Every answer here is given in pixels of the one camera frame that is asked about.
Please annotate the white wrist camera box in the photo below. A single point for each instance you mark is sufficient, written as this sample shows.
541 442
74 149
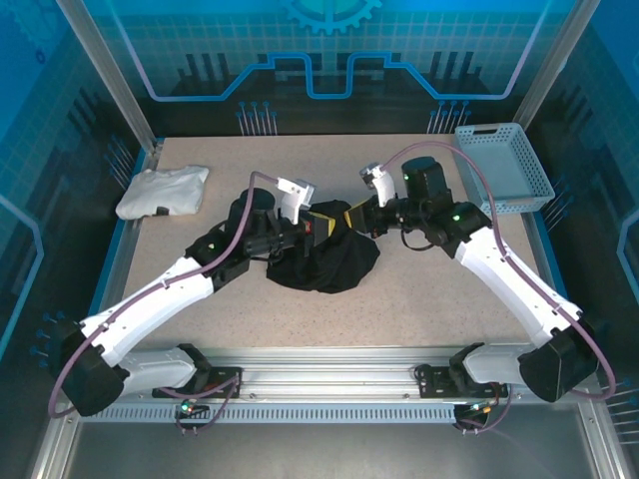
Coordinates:
299 194
382 182

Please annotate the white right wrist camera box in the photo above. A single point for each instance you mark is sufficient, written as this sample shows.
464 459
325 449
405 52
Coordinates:
382 182

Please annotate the steel sheet panel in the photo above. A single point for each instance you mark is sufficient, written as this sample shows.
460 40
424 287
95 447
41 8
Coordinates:
324 454

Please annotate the aluminium frame post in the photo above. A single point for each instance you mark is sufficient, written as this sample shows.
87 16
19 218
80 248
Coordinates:
112 70
547 70

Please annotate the aluminium mounting rail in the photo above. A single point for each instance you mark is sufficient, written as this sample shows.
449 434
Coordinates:
324 374

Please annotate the pale blue perforated plastic basket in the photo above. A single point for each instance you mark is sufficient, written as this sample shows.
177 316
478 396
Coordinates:
499 164

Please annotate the black floral print t-shirt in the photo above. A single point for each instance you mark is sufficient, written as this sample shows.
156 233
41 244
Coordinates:
329 264

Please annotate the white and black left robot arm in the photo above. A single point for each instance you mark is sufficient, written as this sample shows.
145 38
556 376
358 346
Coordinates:
150 299

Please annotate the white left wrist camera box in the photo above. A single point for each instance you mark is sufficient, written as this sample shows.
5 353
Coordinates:
299 194

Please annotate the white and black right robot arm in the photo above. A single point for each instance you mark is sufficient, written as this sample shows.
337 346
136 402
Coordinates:
519 284

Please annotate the folded white t-shirt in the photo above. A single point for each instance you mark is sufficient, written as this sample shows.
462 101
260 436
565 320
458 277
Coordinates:
160 189

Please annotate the small black tag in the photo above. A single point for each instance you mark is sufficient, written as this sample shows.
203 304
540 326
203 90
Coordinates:
161 210

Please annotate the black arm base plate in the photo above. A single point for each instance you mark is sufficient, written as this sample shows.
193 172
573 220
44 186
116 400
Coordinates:
434 381
224 381

